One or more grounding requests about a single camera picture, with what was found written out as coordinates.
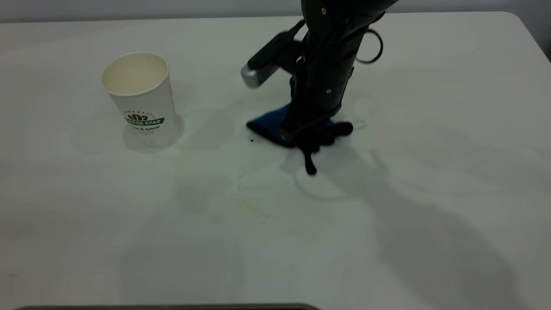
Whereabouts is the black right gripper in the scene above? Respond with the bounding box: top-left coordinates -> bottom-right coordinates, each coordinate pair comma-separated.
280,15 -> 371,143

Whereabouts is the blue cloth with black trim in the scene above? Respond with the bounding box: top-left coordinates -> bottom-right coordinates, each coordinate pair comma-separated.
246,102 -> 354,176

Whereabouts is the white paper coffee cup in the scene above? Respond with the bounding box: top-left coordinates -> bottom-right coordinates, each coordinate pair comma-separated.
100,52 -> 179,148

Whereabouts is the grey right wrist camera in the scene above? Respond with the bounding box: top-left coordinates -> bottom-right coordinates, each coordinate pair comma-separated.
240,19 -> 305,89

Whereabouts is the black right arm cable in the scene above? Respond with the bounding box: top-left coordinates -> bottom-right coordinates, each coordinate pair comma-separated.
355,28 -> 384,65

